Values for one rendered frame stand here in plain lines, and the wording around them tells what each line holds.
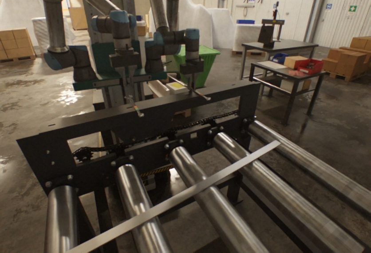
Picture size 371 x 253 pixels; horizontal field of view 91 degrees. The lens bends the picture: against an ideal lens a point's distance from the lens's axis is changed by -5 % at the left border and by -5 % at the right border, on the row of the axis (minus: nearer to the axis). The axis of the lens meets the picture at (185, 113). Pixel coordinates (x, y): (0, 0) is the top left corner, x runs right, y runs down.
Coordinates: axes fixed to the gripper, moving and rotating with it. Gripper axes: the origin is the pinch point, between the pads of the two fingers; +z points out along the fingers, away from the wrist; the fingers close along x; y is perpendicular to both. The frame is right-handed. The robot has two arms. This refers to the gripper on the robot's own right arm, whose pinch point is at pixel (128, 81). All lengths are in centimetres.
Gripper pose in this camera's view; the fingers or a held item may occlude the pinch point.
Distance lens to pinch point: 99.5
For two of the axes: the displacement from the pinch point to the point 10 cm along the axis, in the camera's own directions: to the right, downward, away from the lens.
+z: 0.0, 8.7, 4.9
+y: -4.7, -4.4, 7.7
